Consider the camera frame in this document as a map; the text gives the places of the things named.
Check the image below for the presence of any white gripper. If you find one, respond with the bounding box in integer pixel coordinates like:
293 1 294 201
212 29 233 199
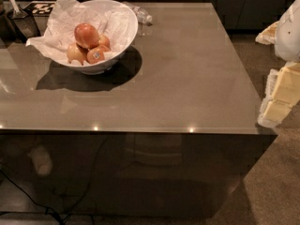
255 0 300 128

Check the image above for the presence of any white ceramic bowl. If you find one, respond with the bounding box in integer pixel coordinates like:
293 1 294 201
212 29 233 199
44 0 138 75

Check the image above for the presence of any back right red apple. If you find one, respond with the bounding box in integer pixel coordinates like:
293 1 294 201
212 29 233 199
98 34 111 48

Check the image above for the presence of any large top red apple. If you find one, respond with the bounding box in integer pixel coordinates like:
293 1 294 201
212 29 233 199
74 23 99 49

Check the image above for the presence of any left yellowish apple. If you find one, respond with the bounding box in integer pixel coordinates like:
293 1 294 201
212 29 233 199
67 42 88 65

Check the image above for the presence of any clear plastic water bottle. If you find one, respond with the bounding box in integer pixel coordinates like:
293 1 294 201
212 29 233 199
124 2 153 24

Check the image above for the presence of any white crumpled paper liner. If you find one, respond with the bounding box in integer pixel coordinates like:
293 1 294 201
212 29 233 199
26 0 130 63

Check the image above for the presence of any black white marker tag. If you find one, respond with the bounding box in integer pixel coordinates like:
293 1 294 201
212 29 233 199
24 1 55 16

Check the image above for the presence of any black scoop with white handle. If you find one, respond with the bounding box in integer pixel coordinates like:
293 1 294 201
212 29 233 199
7 0 40 42

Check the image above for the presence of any black floor cable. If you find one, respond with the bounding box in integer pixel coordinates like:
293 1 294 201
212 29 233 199
0 170 95 225

